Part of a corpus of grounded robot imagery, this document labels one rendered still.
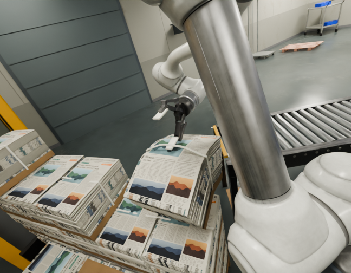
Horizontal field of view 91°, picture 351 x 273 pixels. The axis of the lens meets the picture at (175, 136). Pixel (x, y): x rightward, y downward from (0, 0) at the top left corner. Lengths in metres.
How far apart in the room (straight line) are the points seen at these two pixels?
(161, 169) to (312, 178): 0.47
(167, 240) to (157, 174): 0.35
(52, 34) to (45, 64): 0.57
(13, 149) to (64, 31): 3.43
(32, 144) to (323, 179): 1.49
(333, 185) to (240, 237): 0.23
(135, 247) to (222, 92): 0.82
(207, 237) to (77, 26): 4.39
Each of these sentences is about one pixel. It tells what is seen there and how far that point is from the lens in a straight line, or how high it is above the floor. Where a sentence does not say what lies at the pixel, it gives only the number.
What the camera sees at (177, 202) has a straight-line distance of 0.61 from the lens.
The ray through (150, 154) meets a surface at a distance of 0.77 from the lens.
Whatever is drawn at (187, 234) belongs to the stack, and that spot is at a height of 0.83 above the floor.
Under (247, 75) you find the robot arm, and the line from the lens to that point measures 0.33.
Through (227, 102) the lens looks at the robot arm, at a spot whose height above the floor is 1.49.
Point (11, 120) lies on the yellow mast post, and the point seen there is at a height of 1.31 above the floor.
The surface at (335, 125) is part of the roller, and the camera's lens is 1.63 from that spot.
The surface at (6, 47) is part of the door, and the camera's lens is 4.58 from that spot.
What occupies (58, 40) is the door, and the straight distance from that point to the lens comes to 4.55.
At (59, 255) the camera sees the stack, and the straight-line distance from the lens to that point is 1.54.
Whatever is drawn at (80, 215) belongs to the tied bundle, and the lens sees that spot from 0.99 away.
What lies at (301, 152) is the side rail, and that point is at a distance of 1.33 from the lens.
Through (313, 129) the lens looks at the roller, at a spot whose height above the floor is 0.79.
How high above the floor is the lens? 1.62
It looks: 31 degrees down
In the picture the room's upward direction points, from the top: 16 degrees counter-clockwise
